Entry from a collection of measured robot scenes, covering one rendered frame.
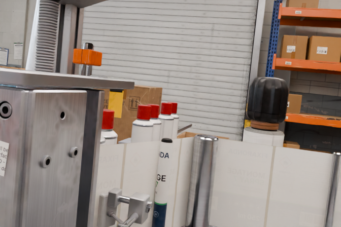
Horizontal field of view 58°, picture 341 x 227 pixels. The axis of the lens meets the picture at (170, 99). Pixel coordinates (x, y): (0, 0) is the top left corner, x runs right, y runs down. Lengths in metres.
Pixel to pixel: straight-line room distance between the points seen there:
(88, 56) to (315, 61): 3.83
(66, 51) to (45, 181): 0.51
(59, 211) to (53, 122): 0.06
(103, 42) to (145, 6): 0.95
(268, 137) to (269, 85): 0.10
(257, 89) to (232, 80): 4.25
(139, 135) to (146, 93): 0.53
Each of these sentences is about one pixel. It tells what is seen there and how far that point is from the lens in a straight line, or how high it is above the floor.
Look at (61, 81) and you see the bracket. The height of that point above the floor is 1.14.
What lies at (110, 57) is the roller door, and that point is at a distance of 5.41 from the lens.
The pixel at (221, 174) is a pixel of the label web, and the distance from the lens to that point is 0.52.
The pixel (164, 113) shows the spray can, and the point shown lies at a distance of 0.91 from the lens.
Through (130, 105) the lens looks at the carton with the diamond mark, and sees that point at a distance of 1.27.
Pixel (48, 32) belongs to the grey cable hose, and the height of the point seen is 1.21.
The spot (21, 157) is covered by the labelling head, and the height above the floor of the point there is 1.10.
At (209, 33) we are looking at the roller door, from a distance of 5.01.
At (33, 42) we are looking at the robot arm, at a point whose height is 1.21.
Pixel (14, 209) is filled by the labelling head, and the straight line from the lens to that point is 0.18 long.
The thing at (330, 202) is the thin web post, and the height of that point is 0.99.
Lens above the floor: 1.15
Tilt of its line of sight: 3 degrees down
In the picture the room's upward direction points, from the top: 6 degrees clockwise
